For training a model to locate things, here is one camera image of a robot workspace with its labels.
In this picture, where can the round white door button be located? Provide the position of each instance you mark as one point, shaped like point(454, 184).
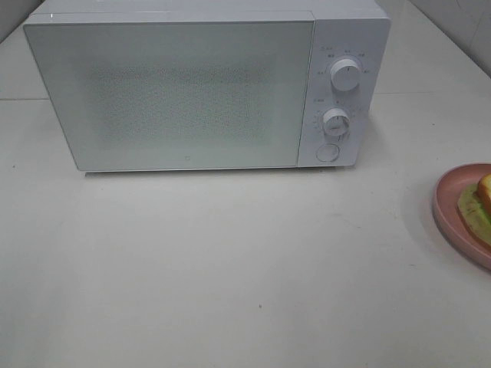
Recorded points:
point(328, 153)

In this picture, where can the white microwave door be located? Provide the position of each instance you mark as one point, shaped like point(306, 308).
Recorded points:
point(137, 97)

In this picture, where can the pink round plate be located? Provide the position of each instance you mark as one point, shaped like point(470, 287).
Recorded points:
point(447, 215)

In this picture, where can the toast sandwich with lettuce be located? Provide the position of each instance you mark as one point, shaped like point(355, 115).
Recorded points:
point(474, 208)

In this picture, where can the lower white timer knob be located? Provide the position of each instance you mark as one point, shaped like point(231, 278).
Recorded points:
point(335, 122)

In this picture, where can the white microwave oven body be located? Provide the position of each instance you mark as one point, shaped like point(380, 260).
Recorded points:
point(352, 29)

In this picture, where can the upper white power knob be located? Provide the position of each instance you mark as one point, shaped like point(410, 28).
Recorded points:
point(345, 74)

